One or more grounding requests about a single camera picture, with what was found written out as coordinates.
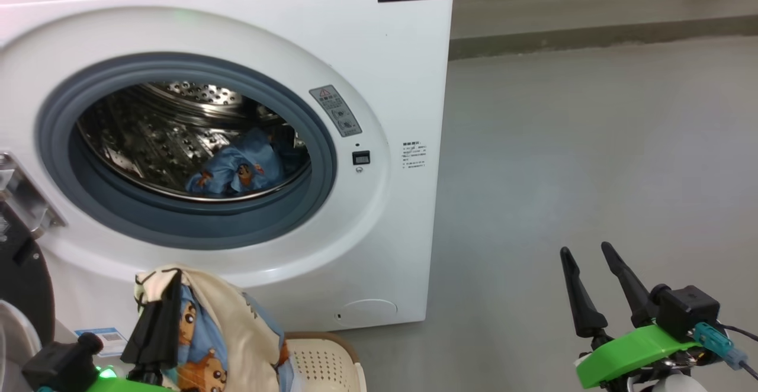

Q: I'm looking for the round filter cover flap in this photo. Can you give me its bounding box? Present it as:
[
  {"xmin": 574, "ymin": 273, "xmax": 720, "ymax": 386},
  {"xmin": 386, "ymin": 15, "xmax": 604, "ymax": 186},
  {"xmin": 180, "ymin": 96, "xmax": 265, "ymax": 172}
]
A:
[{"xmin": 335, "ymin": 298, "xmax": 399, "ymax": 326}]

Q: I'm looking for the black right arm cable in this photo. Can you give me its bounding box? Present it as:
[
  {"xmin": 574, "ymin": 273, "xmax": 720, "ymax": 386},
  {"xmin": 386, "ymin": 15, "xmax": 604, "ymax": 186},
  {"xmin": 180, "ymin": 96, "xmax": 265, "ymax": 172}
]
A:
[{"xmin": 720, "ymin": 323, "xmax": 758, "ymax": 381}]

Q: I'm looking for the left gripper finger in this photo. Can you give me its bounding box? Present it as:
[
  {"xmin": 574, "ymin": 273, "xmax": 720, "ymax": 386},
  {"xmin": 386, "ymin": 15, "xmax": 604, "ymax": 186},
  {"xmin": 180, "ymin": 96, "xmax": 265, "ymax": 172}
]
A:
[
  {"xmin": 121, "ymin": 272, "xmax": 175, "ymax": 364},
  {"xmin": 151, "ymin": 272, "xmax": 181, "ymax": 366}
]

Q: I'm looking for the cream perforated laundry basket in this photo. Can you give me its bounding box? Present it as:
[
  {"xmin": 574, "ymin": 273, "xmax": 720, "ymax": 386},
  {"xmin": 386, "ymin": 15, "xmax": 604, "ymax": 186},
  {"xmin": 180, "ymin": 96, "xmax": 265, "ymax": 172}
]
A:
[{"xmin": 278, "ymin": 331, "xmax": 368, "ymax": 392}]

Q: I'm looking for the white front-load washing machine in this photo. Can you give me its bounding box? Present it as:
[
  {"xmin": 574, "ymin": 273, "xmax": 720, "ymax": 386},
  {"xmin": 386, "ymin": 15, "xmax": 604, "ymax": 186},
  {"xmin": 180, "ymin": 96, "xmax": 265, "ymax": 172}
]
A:
[{"xmin": 0, "ymin": 0, "xmax": 455, "ymax": 357}]

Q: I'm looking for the grey warning sticker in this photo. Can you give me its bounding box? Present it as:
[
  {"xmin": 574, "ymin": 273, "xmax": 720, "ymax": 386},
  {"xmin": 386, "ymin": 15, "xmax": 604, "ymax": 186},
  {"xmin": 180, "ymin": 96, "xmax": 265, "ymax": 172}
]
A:
[{"xmin": 309, "ymin": 85, "xmax": 363, "ymax": 138}]

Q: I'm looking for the cream printed garment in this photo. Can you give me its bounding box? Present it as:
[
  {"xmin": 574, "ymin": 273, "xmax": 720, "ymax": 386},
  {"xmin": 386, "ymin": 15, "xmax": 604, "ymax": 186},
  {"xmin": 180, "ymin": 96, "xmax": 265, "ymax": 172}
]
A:
[{"xmin": 133, "ymin": 264, "xmax": 297, "ymax": 392}]

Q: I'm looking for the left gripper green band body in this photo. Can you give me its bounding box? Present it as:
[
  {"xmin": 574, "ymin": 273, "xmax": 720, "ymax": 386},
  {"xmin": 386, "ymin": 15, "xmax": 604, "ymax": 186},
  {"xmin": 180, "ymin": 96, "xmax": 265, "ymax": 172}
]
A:
[{"xmin": 83, "ymin": 368, "xmax": 172, "ymax": 392}]

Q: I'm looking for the blue bear print garment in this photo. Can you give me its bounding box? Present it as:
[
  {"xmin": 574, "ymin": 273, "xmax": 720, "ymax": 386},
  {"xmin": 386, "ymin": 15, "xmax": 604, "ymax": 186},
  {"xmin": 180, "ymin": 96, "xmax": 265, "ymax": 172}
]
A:
[{"xmin": 185, "ymin": 128, "xmax": 310, "ymax": 197}]

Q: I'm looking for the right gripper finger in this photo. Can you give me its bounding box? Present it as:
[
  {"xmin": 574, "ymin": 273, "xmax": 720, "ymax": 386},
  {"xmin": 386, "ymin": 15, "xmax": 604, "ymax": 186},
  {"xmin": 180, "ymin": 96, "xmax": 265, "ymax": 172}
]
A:
[
  {"xmin": 560, "ymin": 247, "xmax": 614, "ymax": 350},
  {"xmin": 601, "ymin": 242, "xmax": 655, "ymax": 329}
]

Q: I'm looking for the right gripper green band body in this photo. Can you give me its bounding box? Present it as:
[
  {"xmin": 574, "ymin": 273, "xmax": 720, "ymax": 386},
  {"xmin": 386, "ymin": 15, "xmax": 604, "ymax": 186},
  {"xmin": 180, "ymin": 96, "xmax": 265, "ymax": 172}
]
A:
[{"xmin": 576, "ymin": 324, "xmax": 701, "ymax": 389}]

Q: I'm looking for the metal door hinge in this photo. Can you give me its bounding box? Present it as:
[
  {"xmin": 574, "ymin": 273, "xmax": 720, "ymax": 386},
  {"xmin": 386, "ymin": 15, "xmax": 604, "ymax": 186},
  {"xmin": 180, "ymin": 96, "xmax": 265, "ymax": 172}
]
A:
[{"xmin": 0, "ymin": 152, "xmax": 67, "ymax": 240}]

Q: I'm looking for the blue energy label sticker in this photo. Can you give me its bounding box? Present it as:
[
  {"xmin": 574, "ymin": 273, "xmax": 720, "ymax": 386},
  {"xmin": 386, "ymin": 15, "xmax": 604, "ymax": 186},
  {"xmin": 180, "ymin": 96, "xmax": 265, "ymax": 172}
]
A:
[{"xmin": 76, "ymin": 327, "xmax": 129, "ymax": 357}]

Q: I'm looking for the printed text notice label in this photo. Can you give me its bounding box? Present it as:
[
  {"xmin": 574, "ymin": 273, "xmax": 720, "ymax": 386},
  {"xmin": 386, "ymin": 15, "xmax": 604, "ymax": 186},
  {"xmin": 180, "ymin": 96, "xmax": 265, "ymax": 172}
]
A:
[{"xmin": 402, "ymin": 141, "xmax": 428, "ymax": 171}]

